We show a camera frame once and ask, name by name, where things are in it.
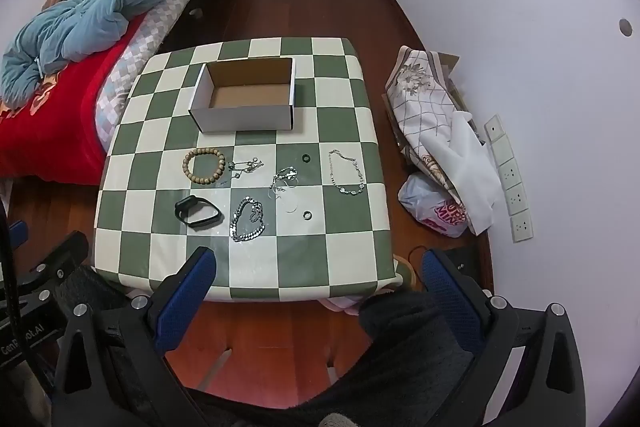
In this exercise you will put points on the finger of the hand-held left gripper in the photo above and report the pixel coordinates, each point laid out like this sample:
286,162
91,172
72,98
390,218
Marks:
16,234
65,249

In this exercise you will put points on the black fitness band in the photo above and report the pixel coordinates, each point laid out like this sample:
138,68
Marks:
186,205

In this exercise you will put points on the floral patterned cloth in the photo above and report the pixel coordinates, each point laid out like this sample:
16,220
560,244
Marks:
425,92

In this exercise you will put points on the white socket panel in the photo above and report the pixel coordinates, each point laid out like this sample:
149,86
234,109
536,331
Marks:
510,173
501,149
516,199
521,227
494,127

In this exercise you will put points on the silver pin charm cluster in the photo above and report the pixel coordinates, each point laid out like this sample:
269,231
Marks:
245,166

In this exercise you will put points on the white cardboard box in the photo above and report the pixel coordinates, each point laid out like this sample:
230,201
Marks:
240,119

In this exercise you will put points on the blue quilt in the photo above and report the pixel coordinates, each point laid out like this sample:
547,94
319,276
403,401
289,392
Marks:
90,17

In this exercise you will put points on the white plastic bag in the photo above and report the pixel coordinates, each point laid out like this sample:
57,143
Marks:
425,202

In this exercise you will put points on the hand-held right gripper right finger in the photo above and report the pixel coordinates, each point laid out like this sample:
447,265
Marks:
450,302

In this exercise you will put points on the grey checkered bed sheet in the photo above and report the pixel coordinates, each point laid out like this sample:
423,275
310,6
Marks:
150,27

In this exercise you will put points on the person's dark trousers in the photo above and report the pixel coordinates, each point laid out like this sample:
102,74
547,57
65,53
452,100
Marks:
400,357

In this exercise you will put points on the bed with red blanket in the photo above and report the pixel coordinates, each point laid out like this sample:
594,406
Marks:
55,127

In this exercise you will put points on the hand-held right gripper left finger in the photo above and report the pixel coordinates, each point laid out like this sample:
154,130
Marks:
187,297

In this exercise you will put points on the white table leg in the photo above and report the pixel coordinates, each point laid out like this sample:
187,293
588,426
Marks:
330,364
220,363

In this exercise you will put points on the green white checkered tablecloth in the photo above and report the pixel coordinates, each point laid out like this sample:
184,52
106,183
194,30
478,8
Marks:
345,107

